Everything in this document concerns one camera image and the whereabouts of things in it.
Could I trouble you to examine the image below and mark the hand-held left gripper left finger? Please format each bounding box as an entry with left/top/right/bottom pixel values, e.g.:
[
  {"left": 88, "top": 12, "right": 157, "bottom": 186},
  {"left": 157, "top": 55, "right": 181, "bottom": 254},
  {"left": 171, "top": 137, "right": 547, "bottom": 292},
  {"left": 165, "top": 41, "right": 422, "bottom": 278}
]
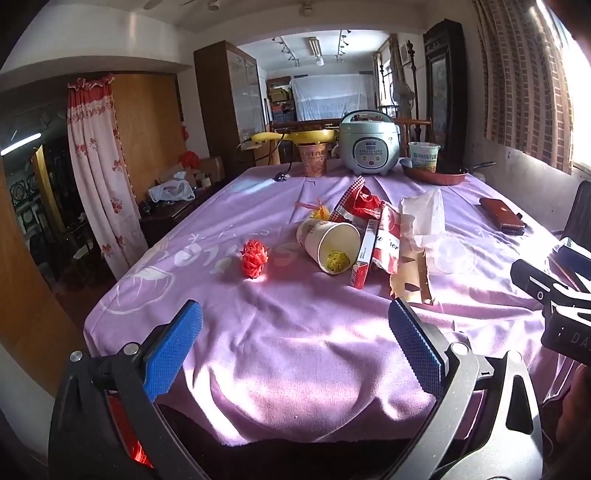
[{"left": 48, "top": 299, "right": 206, "bottom": 480}]

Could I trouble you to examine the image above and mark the green instant noodle cup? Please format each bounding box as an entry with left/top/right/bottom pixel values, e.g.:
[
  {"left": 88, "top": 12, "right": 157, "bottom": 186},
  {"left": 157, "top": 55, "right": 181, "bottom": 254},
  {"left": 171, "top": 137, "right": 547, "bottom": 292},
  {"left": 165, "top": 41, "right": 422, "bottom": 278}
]
[{"left": 409, "top": 141, "right": 441, "bottom": 174}]

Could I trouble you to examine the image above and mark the low dark wooden cabinet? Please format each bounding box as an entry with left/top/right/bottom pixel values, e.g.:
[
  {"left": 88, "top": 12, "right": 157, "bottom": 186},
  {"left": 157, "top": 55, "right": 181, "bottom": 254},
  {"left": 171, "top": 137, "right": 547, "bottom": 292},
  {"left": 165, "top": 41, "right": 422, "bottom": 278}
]
[{"left": 139, "top": 182, "right": 222, "bottom": 247}]

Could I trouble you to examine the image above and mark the shelf with boxes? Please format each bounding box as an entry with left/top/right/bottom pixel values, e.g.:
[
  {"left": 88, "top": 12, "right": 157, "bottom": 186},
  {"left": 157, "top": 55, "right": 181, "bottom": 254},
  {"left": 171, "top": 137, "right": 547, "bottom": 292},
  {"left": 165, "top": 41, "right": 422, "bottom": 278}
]
[{"left": 267, "top": 76, "right": 294, "bottom": 123}]

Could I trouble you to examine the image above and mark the purple printed tablecloth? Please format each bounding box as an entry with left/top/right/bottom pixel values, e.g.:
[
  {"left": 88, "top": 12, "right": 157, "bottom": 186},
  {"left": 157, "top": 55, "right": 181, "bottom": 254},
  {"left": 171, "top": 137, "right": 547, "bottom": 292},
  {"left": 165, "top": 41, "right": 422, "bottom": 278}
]
[{"left": 83, "top": 159, "right": 591, "bottom": 446}]

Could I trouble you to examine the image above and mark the white hanging sheet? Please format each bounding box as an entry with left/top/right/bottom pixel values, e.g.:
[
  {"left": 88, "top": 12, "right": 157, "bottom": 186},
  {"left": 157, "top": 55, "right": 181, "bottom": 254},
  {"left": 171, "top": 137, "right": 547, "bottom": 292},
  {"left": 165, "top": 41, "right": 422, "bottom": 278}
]
[{"left": 290, "top": 73, "right": 376, "bottom": 121}]

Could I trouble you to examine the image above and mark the brown instant noodle cup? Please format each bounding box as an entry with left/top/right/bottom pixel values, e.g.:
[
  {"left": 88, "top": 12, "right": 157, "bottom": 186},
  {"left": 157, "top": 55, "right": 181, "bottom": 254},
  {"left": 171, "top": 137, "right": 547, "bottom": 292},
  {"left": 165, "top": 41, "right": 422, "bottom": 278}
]
[{"left": 299, "top": 142, "right": 329, "bottom": 178}]

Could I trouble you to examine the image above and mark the red silver snack wrapper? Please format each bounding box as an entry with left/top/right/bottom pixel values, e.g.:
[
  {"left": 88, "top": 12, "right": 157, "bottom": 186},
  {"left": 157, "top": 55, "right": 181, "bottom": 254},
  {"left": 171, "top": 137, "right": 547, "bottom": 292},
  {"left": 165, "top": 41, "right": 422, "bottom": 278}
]
[{"left": 330, "top": 176, "right": 384, "bottom": 227}]

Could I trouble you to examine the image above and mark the pale green rice cooker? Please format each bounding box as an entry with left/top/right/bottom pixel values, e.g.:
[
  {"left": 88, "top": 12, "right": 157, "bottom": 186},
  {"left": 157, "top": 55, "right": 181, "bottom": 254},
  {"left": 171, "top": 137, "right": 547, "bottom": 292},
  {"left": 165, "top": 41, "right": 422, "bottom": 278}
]
[{"left": 333, "top": 110, "right": 402, "bottom": 177}]

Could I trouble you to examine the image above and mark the wooden glass door cabinet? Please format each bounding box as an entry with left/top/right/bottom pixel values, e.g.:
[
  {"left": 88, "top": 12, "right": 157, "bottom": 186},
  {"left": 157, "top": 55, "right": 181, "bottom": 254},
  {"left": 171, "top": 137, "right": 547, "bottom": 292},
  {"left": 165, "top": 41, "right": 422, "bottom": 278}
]
[{"left": 194, "top": 41, "right": 269, "bottom": 181}]

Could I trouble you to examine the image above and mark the clear plastic lid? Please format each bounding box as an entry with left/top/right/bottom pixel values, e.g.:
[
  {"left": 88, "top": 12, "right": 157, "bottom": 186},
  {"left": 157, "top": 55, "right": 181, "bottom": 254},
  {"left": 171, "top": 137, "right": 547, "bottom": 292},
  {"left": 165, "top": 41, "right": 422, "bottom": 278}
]
[{"left": 429, "top": 236, "right": 476, "bottom": 276}]

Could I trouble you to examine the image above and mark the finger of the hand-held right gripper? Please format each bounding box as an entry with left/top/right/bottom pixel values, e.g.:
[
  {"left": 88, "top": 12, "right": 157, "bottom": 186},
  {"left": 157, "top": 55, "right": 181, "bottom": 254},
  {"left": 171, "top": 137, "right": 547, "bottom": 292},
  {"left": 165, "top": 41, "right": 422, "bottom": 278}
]
[
  {"left": 510, "top": 258, "right": 591, "bottom": 311},
  {"left": 551, "top": 237, "right": 591, "bottom": 278}
]

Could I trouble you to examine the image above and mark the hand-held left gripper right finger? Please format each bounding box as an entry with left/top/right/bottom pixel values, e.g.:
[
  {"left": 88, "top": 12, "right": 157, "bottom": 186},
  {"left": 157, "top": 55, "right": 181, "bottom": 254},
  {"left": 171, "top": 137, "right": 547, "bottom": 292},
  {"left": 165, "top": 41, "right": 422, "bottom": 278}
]
[{"left": 385, "top": 298, "right": 543, "bottom": 480}]

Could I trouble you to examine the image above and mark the brick pattern window curtain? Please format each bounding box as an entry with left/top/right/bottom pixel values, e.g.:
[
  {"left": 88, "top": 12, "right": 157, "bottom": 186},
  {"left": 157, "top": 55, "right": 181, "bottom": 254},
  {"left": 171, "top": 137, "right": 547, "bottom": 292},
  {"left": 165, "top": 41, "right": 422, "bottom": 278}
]
[{"left": 471, "top": 0, "right": 575, "bottom": 175}]

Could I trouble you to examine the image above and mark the pink floral curtain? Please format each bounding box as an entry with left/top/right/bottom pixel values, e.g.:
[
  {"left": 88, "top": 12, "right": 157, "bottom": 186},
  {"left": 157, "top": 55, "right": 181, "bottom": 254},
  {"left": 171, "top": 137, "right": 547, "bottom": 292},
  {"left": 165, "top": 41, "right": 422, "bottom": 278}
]
[{"left": 66, "top": 74, "right": 148, "bottom": 280}]

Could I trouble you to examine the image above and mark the brown leather phone case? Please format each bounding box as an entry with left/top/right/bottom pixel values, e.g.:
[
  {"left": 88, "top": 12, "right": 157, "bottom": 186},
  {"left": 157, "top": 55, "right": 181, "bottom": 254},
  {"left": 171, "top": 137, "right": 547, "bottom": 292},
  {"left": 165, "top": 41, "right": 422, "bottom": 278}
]
[{"left": 479, "top": 197, "right": 527, "bottom": 236}]

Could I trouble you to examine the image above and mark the orange red mesh ball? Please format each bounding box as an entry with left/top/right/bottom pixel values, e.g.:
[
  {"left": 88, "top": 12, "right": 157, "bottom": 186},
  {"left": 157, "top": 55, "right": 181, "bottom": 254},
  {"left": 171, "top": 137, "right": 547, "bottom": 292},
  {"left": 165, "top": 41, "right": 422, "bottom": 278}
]
[{"left": 240, "top": 239, "right": 271, "bottom": 279}]

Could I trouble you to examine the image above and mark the white paper cup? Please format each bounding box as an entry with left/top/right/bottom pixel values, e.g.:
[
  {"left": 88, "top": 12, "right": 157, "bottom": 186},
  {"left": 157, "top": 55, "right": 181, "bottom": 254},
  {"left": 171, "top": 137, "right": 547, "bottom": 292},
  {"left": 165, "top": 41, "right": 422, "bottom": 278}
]
[{"left": 296, "top": 218, "right": 362, "bottom": 276}]

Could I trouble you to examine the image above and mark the black power cable with plug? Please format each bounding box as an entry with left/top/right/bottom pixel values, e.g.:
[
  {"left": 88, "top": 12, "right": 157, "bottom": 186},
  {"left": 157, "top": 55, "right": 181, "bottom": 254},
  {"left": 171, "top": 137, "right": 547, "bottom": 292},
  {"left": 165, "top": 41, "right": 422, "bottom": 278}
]
[{"left": 235, "top": 137, "right": 296, "bottom": 182}]

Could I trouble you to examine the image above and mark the yellow pan with handle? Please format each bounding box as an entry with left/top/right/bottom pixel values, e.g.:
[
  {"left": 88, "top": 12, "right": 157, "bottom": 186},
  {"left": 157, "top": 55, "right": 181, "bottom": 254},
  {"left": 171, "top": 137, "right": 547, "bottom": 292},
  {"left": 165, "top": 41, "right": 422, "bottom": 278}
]
[{"left": 252, "top": 129, "right": 340, "bottom": 145}]

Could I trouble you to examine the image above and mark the yellow orange candy wrapper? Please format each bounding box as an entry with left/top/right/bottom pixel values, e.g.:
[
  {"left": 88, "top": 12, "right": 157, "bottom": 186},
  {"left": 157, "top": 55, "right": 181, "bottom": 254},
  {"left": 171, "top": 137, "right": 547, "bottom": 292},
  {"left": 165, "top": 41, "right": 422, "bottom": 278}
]
[{"left": 295, "top": 198, "right": 332, "bottom": 222}]

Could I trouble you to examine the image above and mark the red white packet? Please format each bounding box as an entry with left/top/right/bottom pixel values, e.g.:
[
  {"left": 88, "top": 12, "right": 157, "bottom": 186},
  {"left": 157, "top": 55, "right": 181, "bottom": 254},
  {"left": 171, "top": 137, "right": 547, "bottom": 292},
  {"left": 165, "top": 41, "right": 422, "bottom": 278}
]
[{"left": 369, "top": 203, "right": 402, "bottom": 273}]

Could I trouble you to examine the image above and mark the person's right forearm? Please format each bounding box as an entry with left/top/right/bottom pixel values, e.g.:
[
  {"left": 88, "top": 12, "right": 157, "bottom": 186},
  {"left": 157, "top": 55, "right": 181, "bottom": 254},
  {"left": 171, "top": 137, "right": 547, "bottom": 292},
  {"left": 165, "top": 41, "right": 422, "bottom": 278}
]
[{"left": 556, "top": 367, "right": 591, "bottom": 462}]

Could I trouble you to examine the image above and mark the wooden chair back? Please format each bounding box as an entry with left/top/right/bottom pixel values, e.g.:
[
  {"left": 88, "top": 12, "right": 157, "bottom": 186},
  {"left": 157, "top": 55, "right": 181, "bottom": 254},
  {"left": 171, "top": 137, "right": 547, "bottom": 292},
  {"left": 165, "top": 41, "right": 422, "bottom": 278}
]
[{"left": 397, "top": 116, "right": 435, "bottom": 144}]

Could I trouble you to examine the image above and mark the slim red white box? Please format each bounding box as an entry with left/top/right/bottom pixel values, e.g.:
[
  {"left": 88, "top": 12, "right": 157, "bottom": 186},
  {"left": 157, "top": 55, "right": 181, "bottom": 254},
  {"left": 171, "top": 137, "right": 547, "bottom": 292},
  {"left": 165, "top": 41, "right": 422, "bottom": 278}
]
[{"left": 349, "top": 218, "right": 382, "bottom": 291}]

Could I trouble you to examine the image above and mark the tall dark wooden cabinet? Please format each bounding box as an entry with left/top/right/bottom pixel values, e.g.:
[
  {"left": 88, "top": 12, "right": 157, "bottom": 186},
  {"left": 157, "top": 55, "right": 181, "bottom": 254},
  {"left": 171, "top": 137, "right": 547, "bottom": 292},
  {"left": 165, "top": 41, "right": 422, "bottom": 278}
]
[{"left": 422, "top": 18, "right": 469, "bottom": 162}]

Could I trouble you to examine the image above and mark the white plastic bag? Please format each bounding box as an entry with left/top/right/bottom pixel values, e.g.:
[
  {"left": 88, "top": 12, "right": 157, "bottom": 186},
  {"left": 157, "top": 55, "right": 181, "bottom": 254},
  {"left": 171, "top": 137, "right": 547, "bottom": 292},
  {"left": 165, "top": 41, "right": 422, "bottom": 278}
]
[{"left": 147, "top": 179, "right": 196, "bottom": 204}]

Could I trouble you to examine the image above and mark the cardboard box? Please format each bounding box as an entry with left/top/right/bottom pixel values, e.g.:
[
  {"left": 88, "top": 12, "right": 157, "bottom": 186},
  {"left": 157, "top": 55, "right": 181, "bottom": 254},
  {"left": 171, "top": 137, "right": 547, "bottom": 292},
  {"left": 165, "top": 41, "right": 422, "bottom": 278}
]
[{"left": 159, "top": 156, "right": 225, "bottom": 185}]

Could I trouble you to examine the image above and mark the brown torn paper piece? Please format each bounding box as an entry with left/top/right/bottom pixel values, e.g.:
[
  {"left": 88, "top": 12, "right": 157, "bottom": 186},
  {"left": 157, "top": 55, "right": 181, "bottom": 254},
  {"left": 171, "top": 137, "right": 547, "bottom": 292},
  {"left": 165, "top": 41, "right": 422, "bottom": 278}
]
[{"left": 389, "top": 222, "right": 435, "bottom": 306}]

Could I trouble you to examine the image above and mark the red frying pan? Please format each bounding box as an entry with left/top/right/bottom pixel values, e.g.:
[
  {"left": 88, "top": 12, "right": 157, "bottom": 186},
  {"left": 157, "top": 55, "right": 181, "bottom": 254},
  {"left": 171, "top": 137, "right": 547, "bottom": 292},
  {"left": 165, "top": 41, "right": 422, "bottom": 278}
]
[{"left": 399, "top": 157, "right": 497, "bottom": 186}]

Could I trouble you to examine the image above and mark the black chair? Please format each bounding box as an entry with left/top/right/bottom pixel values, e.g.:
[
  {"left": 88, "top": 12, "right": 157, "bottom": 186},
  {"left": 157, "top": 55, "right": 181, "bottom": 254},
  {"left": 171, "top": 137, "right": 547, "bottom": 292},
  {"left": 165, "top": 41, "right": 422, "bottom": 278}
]
[{"left": 561, "top": 180, "right": 591, "bottom": 241}]

